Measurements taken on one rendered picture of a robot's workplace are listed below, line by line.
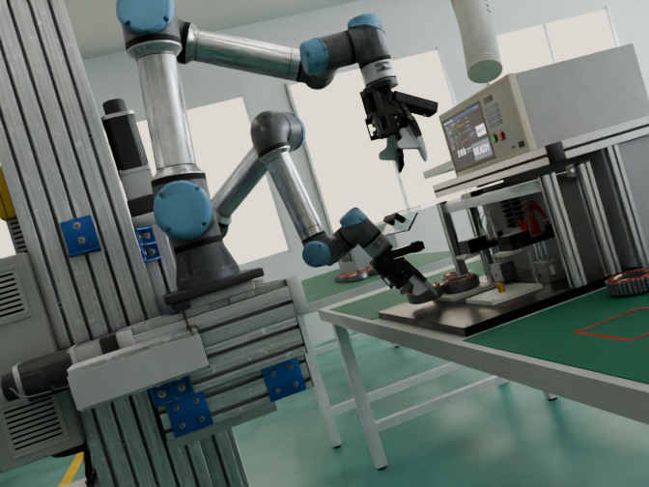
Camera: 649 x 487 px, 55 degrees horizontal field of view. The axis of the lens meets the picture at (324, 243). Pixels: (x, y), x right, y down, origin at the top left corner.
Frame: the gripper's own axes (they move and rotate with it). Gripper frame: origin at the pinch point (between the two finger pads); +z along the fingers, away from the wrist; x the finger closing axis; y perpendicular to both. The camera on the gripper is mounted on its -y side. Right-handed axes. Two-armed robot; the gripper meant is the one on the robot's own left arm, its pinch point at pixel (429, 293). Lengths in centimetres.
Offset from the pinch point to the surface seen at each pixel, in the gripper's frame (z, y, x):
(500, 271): 9.1, -19.1, 7.4
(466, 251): -1.9, -16.2, 4.7
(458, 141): -27.5, -38.6, 2.8
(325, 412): 46, 45, -132
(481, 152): -22.6, -36.0, 14.7
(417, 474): 71, 37, -67
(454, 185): -17.6, -30.6, -2.5
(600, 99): -15, -59, 38
